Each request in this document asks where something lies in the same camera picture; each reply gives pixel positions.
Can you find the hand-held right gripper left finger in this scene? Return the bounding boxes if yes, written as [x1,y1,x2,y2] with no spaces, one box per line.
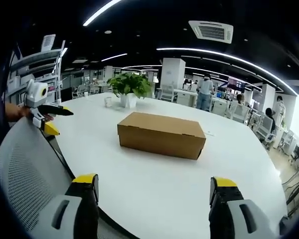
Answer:
[45,173,100,239]

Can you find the green potted plant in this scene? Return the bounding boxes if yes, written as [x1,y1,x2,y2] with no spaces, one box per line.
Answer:
[106,72,153,109]

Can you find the white office chair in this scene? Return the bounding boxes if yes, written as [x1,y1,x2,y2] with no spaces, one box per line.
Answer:
[229,104,250,124]
[254,116,277,150]
[71,84,88,100]
[160,84,178,102]

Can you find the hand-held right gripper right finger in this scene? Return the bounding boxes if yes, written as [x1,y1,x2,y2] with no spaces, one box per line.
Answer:
[208,176,277,239]

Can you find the ceiling air conditioner vent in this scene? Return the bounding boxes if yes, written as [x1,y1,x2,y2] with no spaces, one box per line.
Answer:
[188,20,234,44]

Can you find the wall display screen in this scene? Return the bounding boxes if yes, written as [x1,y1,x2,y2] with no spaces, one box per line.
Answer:
[227,77,246,92]

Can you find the brown cardboard shoe box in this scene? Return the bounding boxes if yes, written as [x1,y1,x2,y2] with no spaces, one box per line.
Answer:
[117,112,207,160]

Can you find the grey mesh office chair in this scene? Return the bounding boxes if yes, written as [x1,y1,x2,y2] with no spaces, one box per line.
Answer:
[0,116,130,239]

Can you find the metal storage shelf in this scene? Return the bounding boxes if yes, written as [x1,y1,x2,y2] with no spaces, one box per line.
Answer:
[5,34,66,105]

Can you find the person's left hand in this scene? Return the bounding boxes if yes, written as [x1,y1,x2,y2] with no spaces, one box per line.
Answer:
[4,103,55,122]

